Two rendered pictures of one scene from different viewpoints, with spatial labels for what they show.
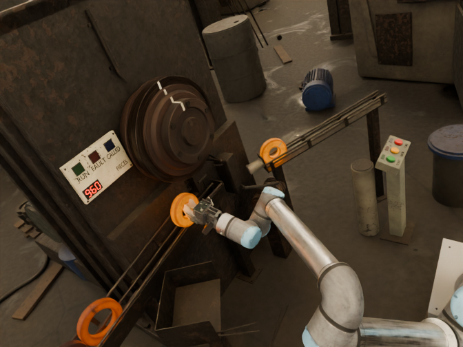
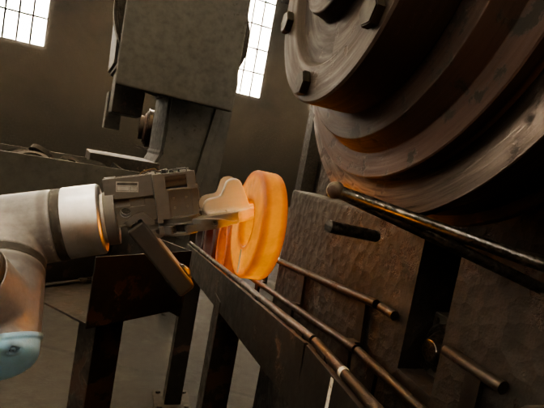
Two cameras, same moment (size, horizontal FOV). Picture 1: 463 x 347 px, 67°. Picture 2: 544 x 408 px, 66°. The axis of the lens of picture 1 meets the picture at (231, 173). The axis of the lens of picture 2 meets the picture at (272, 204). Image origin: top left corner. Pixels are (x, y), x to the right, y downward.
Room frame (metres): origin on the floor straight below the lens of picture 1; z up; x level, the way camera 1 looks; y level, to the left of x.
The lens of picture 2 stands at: (1.52, -0.28, 0.91)
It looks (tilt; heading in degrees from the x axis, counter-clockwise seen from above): 5 degrees down; 115
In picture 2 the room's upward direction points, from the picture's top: 10 degrees clockwise
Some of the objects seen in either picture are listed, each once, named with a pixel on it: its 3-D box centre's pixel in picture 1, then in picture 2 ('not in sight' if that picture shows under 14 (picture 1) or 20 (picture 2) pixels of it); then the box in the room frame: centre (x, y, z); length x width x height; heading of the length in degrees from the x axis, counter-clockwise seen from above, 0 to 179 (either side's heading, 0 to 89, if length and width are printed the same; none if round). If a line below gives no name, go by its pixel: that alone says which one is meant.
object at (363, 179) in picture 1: (365, 199); not in sight; (1.49, -0.69, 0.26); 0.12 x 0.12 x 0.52
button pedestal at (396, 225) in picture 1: (396, 193); not in sight; (1.40, -0.83, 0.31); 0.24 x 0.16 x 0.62; 134
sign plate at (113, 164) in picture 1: (99, 166); not in sight; (1.30, 0.49, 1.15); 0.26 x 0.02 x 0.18; 134
